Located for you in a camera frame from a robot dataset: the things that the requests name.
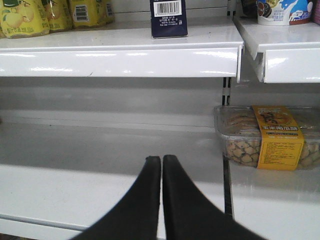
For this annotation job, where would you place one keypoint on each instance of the blue chocolate cookie box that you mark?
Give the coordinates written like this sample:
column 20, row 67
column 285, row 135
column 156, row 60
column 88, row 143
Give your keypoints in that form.
column 168, row 19

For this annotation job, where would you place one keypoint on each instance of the white supermarket shelving unit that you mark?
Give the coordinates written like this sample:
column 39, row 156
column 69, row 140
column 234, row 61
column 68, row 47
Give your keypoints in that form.
column 81, row 110

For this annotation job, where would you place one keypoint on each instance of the yellow pear drink bottle right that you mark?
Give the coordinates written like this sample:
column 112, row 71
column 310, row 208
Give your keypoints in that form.
column 88, row 13

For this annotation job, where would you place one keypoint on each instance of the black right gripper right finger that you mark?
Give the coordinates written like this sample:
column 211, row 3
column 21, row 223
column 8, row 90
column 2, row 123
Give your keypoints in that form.
column 189, row 215

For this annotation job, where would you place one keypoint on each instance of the yellow pear drink bottle left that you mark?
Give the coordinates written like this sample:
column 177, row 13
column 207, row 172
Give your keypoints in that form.
column 23, row 19

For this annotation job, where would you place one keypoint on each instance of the blue snack cup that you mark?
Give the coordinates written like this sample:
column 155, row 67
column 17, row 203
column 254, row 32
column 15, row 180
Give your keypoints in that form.
column 284, row 12

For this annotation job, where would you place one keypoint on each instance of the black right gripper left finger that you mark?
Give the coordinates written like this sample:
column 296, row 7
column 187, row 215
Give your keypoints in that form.
column 136, row 215

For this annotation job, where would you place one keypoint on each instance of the yellow pear drink bottle middle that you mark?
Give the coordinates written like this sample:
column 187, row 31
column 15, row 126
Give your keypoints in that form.
column 58, row 15

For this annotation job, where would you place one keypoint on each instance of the clear cookie tray pack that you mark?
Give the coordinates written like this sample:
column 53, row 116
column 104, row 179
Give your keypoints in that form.
column 270, row 137

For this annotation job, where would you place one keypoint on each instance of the yellow pear drink bottle rear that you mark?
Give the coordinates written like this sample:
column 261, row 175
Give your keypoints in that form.
column 110, row 17

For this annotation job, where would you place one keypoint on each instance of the yellow pear drink bottle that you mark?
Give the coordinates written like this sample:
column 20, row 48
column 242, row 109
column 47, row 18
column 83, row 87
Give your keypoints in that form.
column 23, row 19
column 88, row 13
column 110, row 17
column 58, row 15

